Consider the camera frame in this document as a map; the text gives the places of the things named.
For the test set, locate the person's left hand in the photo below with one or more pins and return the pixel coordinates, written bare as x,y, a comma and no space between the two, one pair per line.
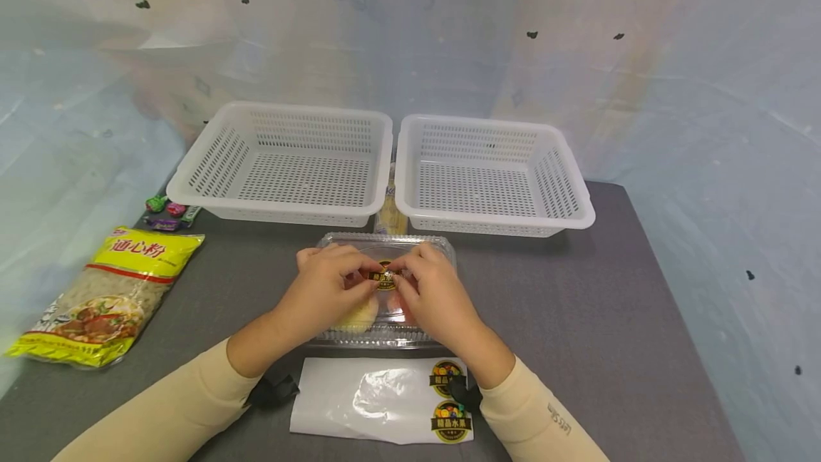
321,291

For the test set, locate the person's right hand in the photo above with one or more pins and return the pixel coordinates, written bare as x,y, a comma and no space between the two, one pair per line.
436,298

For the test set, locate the person's left fingers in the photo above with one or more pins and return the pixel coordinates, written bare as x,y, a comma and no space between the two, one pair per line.
349,259

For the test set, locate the person's right thumb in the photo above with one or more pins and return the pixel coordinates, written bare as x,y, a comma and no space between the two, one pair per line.
404,289

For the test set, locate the person's left thumb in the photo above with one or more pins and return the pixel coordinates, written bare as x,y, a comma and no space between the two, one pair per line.
365,289

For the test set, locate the person's right fingers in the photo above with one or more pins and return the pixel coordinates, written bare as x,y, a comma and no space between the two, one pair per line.
420,259

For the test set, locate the round black yellow sticker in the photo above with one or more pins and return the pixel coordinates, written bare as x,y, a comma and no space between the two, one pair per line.
444,376
451,422
386,275

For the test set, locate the clear plastic clamshell container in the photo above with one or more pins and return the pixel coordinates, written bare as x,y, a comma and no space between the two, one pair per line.
378,244

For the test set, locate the person's right forearm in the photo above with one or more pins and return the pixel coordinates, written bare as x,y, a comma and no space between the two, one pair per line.
532,412

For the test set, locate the person's left forearm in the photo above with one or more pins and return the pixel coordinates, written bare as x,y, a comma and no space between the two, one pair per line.
173,405

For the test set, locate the yellow fruit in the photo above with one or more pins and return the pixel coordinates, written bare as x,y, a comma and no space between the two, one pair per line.
360,318

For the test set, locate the pale yellow snack packet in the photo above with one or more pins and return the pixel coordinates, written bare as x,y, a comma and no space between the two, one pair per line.
391,216

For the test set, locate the white plastic mesh basket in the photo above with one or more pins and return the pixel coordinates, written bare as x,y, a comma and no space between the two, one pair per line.
487,184
288,177

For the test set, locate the white sticker backing sheet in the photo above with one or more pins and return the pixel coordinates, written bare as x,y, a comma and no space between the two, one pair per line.
378,398

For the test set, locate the green white wrapped candy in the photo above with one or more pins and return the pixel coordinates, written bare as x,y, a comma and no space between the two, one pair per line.
190,215

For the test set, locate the pink wrapped candy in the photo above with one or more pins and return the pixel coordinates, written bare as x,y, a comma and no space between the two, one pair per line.
176,209

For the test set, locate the purple wrapped candy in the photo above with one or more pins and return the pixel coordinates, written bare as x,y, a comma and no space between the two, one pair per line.
161,223

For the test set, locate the yellow macaroni packet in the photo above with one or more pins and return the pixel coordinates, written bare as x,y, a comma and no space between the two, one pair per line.
109,291

